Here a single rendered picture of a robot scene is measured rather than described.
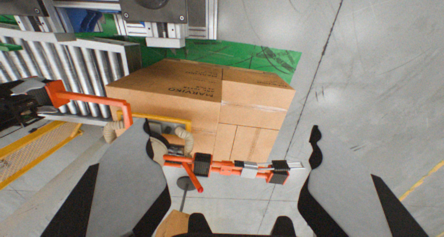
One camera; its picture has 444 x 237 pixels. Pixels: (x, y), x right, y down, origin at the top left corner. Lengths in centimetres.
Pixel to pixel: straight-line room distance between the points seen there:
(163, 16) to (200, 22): 83
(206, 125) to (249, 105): 52
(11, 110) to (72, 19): 49
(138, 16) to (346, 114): 238
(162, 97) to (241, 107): 67
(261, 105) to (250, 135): 32
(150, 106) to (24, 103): 42
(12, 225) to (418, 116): 428
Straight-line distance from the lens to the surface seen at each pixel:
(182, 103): 79
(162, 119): 71
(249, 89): 117
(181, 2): 61
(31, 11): 89
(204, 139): 90
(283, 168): 71
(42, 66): 175
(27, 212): 209
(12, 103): 62
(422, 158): 390
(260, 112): 128
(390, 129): 305
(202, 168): 68
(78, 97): 68
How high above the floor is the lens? 163
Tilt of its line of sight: 61 degrees down
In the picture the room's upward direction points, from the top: 178 degrees counter-clockwise
